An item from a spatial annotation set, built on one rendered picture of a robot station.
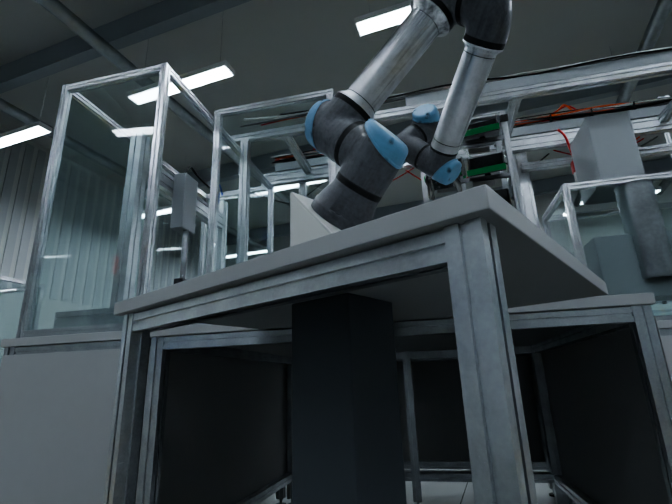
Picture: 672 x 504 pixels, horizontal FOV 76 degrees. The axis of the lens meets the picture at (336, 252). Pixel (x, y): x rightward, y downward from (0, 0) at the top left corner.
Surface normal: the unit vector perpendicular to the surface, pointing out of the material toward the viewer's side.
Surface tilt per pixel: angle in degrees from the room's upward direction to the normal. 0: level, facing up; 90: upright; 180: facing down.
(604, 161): 90
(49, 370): 90
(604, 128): 90
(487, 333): 90
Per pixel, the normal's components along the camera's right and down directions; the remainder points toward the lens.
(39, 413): -0.23, -0.28
